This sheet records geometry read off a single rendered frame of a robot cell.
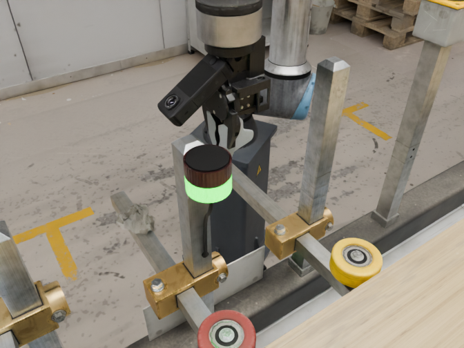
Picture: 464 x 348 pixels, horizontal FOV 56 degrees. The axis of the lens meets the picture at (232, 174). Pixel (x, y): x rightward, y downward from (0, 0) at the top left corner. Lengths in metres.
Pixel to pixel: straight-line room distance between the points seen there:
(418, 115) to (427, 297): 0.37
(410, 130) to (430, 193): 0.33
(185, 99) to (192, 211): 0.16
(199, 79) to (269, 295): 0.48
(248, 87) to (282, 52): 0.66
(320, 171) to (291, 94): 0.59
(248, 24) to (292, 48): 0.70
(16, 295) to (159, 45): 3.07
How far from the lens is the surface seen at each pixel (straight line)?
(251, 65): 0.66
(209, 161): 0.52
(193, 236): 0.65
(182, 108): 0.61
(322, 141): 0.72
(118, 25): 3.37
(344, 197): 2.23
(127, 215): 0.85
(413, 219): 1.15
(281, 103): 1.33
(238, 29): 0.59
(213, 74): 0.61
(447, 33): 0.83
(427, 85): 0.89
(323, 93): 0.69
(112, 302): 1.81
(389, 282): 0.72
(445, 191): 1.26
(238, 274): 0.87
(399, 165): 0.99
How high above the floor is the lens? 1.44
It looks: 39 degrees down
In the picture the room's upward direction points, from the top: straight up
